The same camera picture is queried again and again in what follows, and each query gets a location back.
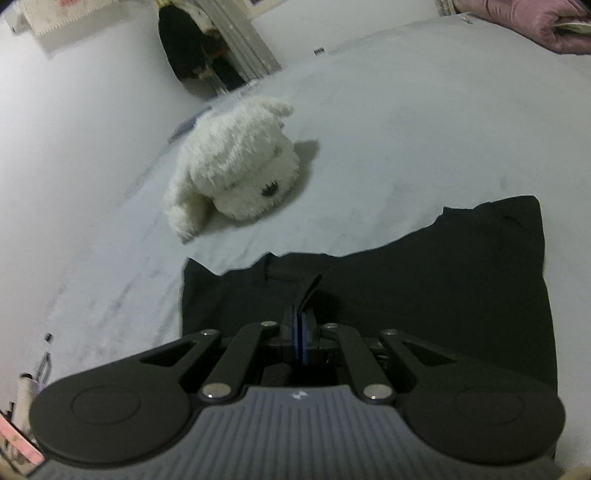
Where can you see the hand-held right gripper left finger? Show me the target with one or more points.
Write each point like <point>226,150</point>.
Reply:
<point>290,337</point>

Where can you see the pink pillow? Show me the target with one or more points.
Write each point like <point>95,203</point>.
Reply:
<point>508,14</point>

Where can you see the grey bed sheet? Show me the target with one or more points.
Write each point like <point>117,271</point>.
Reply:
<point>415,129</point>

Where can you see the white hanging cloth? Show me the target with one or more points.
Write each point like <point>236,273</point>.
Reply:
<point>69,14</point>

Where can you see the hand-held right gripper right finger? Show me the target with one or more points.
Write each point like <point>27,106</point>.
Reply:
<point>305,337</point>

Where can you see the white plush dog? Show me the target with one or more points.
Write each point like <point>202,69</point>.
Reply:
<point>231,157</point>

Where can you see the dark hanging clothes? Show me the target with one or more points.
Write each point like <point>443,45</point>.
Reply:
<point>189,41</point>

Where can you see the aluminium door frame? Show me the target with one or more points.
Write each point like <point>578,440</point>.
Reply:
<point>244,37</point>

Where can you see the black shirt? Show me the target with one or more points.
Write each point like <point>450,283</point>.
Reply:
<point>438,286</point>

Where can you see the pale green patterned cloth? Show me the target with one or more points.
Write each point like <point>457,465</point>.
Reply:
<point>575,27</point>

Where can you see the beige roll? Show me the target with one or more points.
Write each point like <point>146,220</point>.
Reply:
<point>26,399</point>

